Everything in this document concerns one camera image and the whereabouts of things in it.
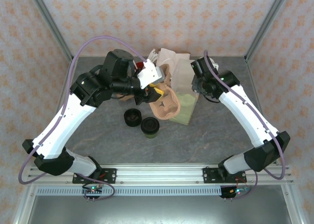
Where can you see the grey metal panel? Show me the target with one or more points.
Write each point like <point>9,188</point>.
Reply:
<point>159,210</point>

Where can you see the white green paper bag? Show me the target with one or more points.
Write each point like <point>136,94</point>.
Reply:
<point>184,111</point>

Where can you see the white wrapped straw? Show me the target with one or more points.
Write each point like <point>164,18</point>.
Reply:
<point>157,60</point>
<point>152,54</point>
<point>155,57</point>

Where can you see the stack of black lids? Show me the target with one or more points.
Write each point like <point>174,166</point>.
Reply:
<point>133,118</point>

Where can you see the aluminium frame leg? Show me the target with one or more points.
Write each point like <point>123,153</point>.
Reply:
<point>292,206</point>
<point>23,206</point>

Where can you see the aluminium mounting rail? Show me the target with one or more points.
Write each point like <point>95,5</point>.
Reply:
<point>159,172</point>

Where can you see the stack of brown pulp carriers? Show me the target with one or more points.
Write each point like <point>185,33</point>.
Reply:
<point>125,97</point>

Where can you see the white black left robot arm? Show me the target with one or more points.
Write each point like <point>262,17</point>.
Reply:
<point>66,125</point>

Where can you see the red straw holder cup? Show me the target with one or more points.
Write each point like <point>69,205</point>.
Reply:
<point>140,65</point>

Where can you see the aluminium frame post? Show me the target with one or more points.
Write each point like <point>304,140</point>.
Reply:
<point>49,22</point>
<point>267,25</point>

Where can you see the small circuit board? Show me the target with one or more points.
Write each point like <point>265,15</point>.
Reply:
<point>92,190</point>
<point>236,191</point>

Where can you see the brown pulp cup carrier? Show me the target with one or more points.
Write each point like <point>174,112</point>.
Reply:
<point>169,108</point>

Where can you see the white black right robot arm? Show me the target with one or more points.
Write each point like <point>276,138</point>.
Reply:
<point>247,116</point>

